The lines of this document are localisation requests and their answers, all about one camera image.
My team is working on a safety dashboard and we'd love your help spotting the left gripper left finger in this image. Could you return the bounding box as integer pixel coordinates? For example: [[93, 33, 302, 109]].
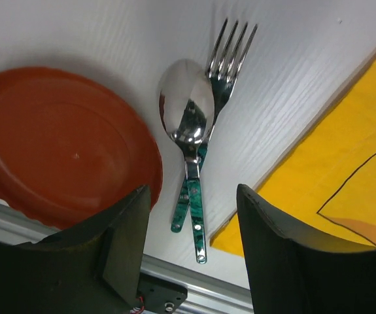
[[0, 186, 151, 313]]

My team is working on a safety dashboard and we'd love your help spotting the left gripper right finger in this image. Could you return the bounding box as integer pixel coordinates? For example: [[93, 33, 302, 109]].
[[236, 184, 376, 313]]

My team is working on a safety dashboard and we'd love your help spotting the yellow printed cloth mat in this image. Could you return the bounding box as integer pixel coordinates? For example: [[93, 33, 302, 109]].
[[209, 35, 376, 258]]

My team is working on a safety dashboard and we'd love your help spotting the spoon with green handle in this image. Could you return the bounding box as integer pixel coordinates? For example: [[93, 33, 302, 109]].
[[159, 59, 214, 264]]

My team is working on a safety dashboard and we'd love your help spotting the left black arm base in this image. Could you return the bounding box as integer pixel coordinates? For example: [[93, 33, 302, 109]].
[[130, 273, 188, 313]]

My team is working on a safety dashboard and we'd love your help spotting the red round plate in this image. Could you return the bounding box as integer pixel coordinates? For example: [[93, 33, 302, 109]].
[[0, 67, 163, 229]]

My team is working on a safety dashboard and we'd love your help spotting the aluminium mounting rail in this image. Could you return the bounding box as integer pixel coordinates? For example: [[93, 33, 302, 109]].
[[0, 204, 254, 313]]

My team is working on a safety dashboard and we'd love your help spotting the fork with green handle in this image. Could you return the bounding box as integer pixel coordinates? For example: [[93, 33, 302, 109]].
[[171, 18, 258, 233]]

